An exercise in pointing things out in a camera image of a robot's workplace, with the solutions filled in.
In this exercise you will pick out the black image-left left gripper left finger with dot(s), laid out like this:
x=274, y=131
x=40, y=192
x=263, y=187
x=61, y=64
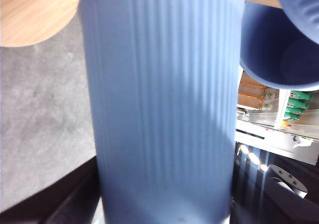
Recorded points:
x=72, y=200

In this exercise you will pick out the black image-left left gripper right finger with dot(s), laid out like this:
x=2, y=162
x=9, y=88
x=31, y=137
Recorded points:
x=258, y=199

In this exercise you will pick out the blue ribbed cup front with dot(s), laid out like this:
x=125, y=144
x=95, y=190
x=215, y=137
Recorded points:
x=275, y=50

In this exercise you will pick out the wooden mug tree stand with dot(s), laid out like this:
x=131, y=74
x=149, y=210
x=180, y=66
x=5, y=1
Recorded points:
x=27, y=22

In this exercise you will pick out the grey metal bracket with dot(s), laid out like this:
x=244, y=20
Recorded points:
x=287, y=179

